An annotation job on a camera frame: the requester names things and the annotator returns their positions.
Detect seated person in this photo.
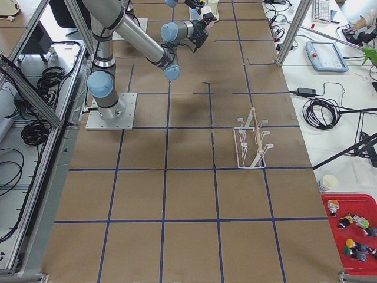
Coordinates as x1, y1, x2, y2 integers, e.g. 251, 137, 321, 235
351, 6, 376, 32

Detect coiled black cable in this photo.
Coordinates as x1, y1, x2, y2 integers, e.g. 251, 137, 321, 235
303, 98, 341, 130

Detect white paper cup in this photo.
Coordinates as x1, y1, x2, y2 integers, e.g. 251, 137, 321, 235
318, 174, 339, 192

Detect cream plastic cup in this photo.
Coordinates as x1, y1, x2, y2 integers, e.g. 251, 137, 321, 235
207, 0, 219, 15

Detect blue plastic cup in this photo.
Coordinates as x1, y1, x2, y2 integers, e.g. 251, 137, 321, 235
190, 9, 200, 21

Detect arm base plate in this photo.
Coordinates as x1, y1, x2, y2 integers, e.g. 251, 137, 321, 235
86, 93, 137, 130
112, 18, 148, 41

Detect black camera tripod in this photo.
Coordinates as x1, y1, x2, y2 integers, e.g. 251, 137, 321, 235
312, 107, 377, 171

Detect black power adapter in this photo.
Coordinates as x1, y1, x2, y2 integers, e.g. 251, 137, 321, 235
297, 87, 317, 97

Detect cream plastic tray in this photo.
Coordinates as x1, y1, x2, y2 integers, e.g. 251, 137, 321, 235
196, 0, 219, 22

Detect white wire cup rack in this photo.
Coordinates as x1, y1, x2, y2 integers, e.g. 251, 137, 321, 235
233, 107, 274, 169

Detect pink plastic cup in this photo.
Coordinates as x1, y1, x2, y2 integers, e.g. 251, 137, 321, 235
199, 6, 218, 22

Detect teach pendant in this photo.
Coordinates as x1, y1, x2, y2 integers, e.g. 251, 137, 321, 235
305, 41, 348, 73

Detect aluminium frame post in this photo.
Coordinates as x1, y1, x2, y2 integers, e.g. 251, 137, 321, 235
276, 0, 312, 67

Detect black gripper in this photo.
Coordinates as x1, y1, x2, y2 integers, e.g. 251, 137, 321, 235
190, 13, 217, 53

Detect red plastic tray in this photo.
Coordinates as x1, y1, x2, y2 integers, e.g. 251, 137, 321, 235
322, 193, 376, 276

